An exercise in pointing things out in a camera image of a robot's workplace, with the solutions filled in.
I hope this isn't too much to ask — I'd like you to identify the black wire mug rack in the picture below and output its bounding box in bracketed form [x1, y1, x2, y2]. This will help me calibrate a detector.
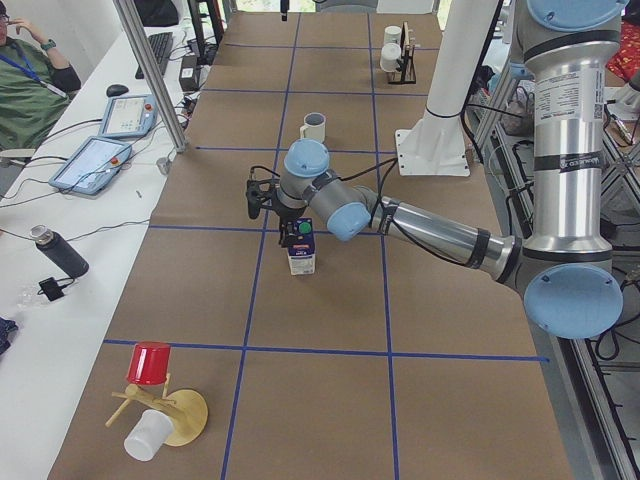
[385, 22, 417, 85]

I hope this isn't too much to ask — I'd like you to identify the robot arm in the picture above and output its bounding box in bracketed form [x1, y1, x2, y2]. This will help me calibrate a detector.
[271, 1, 624, 339]

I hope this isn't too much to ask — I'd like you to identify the near teach pendant tablet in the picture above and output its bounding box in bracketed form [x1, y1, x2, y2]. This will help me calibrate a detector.
[48, 136, 132, 196]

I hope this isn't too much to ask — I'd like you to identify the black binder clip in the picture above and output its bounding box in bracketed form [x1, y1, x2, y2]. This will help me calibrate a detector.
[38, 277, 75, 301]

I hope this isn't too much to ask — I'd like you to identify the black power adapter box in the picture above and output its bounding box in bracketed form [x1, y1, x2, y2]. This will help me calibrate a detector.
[179, 54, 201, 92]

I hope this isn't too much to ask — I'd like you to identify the far teach pendant tablet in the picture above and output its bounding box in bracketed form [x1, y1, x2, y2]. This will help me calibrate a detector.
[98, 94, 157, 139]

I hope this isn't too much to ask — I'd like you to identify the blue white milk carton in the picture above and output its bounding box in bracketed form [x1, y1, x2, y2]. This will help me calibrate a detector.
[285, 217, 316, 275]

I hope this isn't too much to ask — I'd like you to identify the black water bottle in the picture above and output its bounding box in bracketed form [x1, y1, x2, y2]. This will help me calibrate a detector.
[30, 225, 89, 279]

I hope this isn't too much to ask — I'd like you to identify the translucent white plastic cup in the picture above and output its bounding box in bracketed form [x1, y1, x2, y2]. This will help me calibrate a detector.
[123, 409, 174, 461]

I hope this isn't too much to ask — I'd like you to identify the white mug grey inside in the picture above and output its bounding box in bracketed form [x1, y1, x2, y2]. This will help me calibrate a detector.
[299, 112, 326, 143]

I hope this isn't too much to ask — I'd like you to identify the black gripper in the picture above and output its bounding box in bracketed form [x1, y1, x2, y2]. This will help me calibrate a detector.
[275, 192, 307, 248]

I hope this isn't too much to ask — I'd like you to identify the person in green shirt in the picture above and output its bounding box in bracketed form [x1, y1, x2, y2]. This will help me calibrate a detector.
[1, 6, 81, 150]

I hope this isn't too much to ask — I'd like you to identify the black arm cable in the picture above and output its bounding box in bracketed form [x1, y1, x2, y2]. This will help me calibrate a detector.
[337, 156, 481, 266]

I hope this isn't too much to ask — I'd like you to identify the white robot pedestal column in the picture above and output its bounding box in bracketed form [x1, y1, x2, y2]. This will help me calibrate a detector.
[396, 0, 501, 176]

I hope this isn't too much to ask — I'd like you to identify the teach pendant tablet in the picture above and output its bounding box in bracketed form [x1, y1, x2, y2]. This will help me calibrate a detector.
[48, 136, 132, 196]
[98, 94, 157, 139]

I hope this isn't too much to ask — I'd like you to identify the wooden cup tree stand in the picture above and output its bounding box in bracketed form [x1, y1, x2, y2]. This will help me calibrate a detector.
[105, 373, 208, 447]

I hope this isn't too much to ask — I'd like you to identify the black keyboard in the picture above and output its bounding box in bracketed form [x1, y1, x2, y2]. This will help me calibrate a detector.
[147, 32, 173, 76]

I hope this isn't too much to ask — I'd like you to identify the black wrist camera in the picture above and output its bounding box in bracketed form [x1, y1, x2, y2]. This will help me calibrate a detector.
[245, 165, 279, 220]

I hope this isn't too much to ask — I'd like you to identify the white cup on rack upper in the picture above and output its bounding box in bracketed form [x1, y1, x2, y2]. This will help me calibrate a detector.
[383, 25, 403, 45]

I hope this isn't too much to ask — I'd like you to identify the red plastic cup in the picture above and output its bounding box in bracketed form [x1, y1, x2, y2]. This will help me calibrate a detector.
[126, 341, 171, 385]

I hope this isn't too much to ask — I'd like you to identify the white cup on rack lower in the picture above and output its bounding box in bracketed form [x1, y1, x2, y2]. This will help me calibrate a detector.
[380, 42, 402, 73]

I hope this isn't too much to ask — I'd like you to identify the black computer mouse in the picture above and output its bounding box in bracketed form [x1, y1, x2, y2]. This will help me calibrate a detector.
[106, 84, 129, 98]

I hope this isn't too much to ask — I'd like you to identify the aluminium frame post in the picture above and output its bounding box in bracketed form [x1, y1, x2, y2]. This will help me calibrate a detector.
[113, 0, 187, 153]

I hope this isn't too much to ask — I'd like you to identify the white cup on rack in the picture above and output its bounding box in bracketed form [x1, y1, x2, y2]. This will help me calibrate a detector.
[380, 42, 402, 73]
[383, 25, 403, 45]

